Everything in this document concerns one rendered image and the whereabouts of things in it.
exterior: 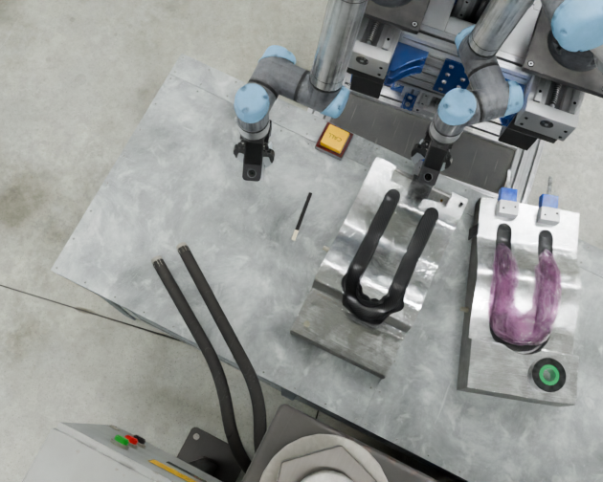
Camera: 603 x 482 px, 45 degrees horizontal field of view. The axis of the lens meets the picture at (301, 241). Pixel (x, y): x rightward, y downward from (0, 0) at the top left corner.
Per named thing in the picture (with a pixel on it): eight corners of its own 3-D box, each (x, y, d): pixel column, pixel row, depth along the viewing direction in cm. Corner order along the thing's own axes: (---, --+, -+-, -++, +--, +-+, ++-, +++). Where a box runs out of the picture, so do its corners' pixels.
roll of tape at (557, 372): (536, 398, 172) (541, 397, 169) (522, 365, 174) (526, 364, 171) (566, 385, 173) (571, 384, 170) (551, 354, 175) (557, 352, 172)
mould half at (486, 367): (475, 203, 196) (486, 189, 185) (570, 218, 196) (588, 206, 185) (456, 390, 183) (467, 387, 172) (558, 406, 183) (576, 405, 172)
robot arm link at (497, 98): (512, 59, 165) (466, 71, 163) (529, 103, 162) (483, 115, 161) (502, 76, 172) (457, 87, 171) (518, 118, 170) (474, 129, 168)
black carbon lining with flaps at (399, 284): (387, 188, 189) (391, 175, 180) (443, 215, 188) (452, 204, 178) (328, 307, 180) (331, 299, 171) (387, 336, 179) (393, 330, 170)
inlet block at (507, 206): (497, 172, 195) (503, 164, 190) (516, 175, 195) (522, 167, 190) (493, 218, 192) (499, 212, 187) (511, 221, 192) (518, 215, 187)
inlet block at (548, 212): (537, 178, 195) (544, 171, 190) (555, 181, 195) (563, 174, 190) (533, 225, 192) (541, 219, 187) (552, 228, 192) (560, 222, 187)
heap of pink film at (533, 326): (490, 241, 187) (499, 232, 180) (558, 251, 187) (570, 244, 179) (480, 340, 181) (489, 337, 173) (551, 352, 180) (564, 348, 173)
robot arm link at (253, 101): (277, 87, 159) (259, 120, 157) (277, 109, 170) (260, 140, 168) (244, 73, 160) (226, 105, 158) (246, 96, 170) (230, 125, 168)
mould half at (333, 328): (372, 168, 198) (379, 149, 185) (459, 209, 195) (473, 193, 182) (289, 333, 185) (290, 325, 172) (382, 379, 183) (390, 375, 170)
